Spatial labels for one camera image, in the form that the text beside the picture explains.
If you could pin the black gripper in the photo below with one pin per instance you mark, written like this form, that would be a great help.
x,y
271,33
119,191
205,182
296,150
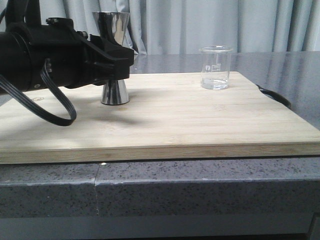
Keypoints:
x,y
68,55

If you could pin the black cutting board handle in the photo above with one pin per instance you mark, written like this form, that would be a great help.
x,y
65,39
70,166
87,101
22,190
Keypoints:
x,y
275,96

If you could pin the light wooden cutting board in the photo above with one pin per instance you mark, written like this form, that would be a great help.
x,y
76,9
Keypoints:
x,y
169,116

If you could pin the clear glass measuring beaker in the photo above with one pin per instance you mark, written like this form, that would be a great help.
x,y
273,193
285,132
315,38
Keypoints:
x,y
215,66

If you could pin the steel jigger shaker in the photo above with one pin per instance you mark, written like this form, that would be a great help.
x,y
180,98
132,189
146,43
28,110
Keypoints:
x,y
112,27

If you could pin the grey curtain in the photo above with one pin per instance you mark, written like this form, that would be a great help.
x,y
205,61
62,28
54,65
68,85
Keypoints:
x,y
176,27

